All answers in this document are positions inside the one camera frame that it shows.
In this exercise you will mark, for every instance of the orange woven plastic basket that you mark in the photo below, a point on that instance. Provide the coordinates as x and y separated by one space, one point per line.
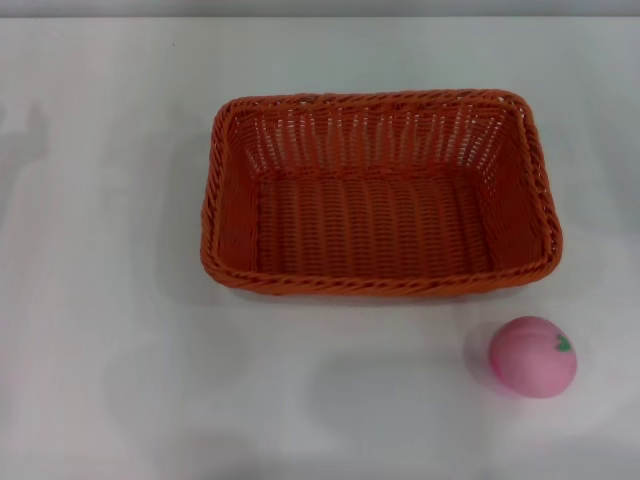
370 225

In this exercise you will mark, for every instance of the pink toy peach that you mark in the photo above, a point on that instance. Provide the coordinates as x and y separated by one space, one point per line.
532 360

